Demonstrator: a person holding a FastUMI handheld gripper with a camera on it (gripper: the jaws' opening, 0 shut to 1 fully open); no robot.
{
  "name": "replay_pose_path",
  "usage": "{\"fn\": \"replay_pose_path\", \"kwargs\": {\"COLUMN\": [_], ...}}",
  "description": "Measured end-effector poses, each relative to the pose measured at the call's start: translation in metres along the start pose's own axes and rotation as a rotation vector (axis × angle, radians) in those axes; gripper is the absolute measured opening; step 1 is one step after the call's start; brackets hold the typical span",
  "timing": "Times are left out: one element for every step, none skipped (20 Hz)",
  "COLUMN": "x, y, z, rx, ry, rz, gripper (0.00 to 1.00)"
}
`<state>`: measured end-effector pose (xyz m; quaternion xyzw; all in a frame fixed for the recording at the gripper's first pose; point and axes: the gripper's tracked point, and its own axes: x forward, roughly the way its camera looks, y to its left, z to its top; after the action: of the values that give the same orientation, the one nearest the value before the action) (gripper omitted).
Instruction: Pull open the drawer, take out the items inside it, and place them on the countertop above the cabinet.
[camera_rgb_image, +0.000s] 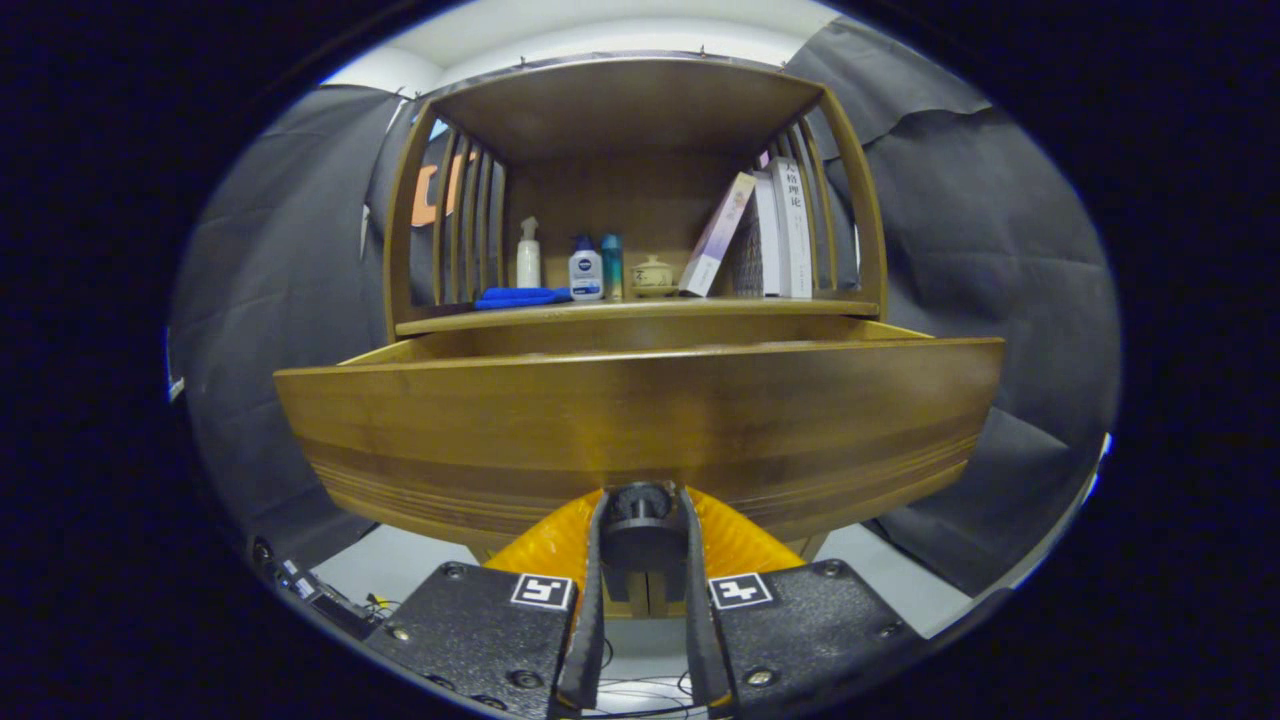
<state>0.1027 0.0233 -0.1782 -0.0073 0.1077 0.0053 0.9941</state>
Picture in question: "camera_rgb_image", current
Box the white pump bottle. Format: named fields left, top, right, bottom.
left=516, top=216, right=542, bottom=290

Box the tangle of black cables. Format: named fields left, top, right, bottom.
left=580, top=640, right=701, bottom=716

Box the plain white book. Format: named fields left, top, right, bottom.
left=752, top=170, right=783, bottom=297

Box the white blue-capped lotion bottle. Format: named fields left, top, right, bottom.
left=568, top=235, right=604, bottom=302

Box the pink purple book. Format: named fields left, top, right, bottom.
left=678, top=172, right=758, bottom=298

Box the brown wooden drawer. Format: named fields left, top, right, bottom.
left=273, top=315, right=1006, bottom=556

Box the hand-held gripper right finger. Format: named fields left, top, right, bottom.
left=678, top=485, right=926, bottom=713

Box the black drawer knob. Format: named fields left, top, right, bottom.
left=598, top=482, right=691, bottom=573

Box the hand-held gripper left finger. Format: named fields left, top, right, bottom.
left=365, top=487, right=611, bottom=719

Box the blue folded cloth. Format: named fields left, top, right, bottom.
left=474, top=287, right=573, bottom=311

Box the brown wooden cabinet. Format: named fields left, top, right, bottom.
left=382, top=52, right=891, bottom=619

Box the white book with printed spine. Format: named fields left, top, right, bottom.
left=770, top=157, right=814, bottom=300

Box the dark patterned book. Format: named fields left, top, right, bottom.
left=728, top=200, right=766, bottom=297

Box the wooden countertop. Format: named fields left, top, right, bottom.
left=395, top=293, right=881, bottom=338

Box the beige lidded teacup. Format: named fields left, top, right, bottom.
left=632, top=255, right=678, bottom=298

